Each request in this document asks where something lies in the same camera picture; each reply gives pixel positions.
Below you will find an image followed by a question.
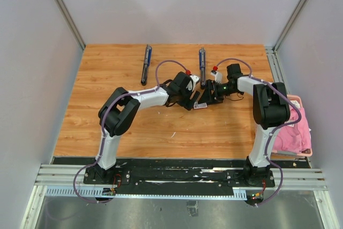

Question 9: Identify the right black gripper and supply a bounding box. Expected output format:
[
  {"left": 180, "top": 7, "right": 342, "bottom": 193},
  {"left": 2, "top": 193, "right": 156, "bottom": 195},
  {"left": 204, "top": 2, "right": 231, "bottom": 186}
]
[{"left": 198, "top": 79, "right": 237, "bottom": 106}]

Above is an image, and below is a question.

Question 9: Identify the red staple box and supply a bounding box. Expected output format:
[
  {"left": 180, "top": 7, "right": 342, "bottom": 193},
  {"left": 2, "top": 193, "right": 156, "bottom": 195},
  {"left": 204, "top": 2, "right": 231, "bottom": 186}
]
[{"left": 193, "top": 102, "right": 207, "bottom": 109}]

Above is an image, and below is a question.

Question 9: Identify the blue stapler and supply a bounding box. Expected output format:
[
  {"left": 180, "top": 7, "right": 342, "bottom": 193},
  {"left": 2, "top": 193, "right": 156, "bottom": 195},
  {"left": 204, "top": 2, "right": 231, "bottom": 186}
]
[
  {"left": 199, "top": 47, "right": 206, "bottom": 90},
  {"left": 140, "top": 45, "right": 152, "bottom": 86}
]

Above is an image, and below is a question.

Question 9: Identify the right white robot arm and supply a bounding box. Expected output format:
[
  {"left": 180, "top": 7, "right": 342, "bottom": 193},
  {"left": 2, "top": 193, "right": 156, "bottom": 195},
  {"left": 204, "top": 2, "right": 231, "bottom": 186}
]
[{"left": 198, "top": 63, "right": 290, "bottom": 186}]

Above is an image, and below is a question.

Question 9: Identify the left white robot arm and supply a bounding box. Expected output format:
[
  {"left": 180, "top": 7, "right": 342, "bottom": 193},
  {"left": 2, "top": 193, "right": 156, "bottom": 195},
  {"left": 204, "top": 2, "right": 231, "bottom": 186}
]
[{"left": 96, "top": 71, "right": 200, "bottom": 184}]

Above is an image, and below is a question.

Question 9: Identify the pink cloth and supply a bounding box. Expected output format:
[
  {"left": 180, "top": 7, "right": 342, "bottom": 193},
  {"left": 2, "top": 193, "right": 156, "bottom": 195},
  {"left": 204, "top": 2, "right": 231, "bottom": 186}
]
[{"left": 273, "top": 106, "right": 311, "bottom": 153}]

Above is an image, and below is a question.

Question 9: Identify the pink plastic basket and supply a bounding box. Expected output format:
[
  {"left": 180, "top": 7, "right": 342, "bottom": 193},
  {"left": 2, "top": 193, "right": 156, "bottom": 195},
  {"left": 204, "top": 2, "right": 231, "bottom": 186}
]
[{"left": 272, "top": 94, "right": 312, "bottom": 157}]

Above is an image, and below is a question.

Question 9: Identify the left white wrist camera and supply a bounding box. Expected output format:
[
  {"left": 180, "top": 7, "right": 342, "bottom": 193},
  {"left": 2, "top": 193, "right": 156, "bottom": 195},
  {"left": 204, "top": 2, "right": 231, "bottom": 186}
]
[{"left": 187, "top": 75, "right": 200, "bottom": 92}]

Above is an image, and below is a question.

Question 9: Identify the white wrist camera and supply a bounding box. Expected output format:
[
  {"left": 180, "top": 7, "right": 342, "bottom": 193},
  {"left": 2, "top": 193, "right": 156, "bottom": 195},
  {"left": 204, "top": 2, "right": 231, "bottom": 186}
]
[
  {"left": 211, "top": 70, "right": 222, "bottom": 84},
  {"left": 187, "top": 75, "right": 200, "bottom": 92}
]

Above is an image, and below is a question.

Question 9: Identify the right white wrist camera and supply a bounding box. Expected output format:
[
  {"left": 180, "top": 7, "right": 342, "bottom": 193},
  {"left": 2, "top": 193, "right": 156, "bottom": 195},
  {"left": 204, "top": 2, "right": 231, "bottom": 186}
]
[{"left": 211, "top": 70, "right": 222, "bottom": 84}]

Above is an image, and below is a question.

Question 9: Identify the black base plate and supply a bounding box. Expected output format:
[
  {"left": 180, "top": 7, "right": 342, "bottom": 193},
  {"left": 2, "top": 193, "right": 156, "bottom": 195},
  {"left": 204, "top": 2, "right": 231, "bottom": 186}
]
[{"left": 53, "top": 157, "right": 310, "bottom": 195}]

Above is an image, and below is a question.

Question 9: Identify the grey cable duct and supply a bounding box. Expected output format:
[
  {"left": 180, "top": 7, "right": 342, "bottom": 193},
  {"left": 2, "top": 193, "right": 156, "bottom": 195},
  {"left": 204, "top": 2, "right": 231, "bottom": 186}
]
[{"left": 45, "top": 186, "right": 248, "bottom": 201}]

